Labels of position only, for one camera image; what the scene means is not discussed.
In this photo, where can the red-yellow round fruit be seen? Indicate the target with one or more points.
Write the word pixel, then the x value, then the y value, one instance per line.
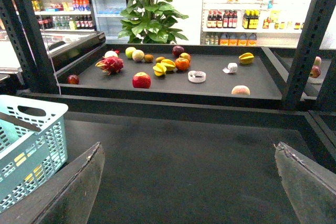
pixel 185 56

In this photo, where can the small dark red fruit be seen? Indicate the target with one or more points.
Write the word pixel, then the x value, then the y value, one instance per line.
pixel 73 79

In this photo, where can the red fruit right tray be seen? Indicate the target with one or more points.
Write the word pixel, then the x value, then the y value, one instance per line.
pixel 315 72

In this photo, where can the black metal rack post left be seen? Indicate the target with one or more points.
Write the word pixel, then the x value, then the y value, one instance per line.
pixel 24 33

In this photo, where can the white store shelf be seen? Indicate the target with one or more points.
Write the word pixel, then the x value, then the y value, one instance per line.
pixel 67 15
pixel 269 23

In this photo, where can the yellow starfruit front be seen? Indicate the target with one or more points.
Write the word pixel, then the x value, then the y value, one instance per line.
pixel 159 69

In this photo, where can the pale peach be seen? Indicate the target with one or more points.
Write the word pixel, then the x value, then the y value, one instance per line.
pixel 241 89

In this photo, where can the dark purple passionfruit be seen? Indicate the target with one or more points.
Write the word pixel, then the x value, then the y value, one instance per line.
pixel 177 50

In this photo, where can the orange persimmon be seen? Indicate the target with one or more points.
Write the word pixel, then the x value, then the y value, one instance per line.
pixel 182 64

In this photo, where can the yellow starfruit far right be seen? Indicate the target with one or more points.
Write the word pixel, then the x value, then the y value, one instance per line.
pixel 246 58

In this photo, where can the white store shelf left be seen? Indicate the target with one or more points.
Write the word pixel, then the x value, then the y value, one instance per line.
pixel 67 15

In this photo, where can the black metal rack post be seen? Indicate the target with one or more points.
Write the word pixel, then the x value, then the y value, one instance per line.
pixel 315 25
pixel 24 33

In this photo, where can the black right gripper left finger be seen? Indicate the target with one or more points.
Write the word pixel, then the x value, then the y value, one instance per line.
pixel 68 197

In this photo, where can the pink dragon fruit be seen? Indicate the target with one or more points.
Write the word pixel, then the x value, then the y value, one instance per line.
pixel 110 65

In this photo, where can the brown kiwi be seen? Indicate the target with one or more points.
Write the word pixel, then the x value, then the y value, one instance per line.
pixel 148 58

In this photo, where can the yellow starfruit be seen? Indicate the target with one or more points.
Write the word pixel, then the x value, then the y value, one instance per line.
pixel 168 64
pixel 246 58
pixel 159 69

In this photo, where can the yellow starfruit behind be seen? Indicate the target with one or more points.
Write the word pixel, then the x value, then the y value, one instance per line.
pixel 168 64

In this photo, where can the black fruit shelf tray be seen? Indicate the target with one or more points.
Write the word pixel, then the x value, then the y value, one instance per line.
pixel 265 77

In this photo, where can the black metal rack post right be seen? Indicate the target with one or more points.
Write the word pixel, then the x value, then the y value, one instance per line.
pixel 315 25

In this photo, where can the brown-yellow small fruit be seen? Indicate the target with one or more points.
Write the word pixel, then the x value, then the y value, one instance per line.
pixel 159 59

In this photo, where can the green potted plant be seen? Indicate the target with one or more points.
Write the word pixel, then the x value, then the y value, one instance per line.
pixel 151 22

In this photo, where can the black chest freezer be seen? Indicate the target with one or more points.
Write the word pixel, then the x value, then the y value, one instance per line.
pixel 63 48

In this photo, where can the white round fruit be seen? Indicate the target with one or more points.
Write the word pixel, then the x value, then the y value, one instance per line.
pixel 110 54

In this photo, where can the green apple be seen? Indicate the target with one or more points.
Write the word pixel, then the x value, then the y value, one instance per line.
pixel 129 51

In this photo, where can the red apple on shelf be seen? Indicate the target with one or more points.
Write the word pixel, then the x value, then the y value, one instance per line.
pixel 141 80

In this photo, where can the pale fruit right tray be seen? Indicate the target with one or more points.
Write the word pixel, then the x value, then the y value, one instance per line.
pixel 317 61

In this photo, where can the light blue plastic basket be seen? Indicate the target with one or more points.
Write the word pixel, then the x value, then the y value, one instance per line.
pixel 50 141

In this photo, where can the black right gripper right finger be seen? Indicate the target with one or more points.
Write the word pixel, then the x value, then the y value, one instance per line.
pixel 309 186

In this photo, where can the white store shelf right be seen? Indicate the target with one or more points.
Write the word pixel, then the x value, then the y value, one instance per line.
pixel 269 23

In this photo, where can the beige round melon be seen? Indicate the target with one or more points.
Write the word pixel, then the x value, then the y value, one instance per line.
pixel 138 55

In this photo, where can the yellow mango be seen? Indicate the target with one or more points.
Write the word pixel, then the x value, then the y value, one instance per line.
pixel 27 164

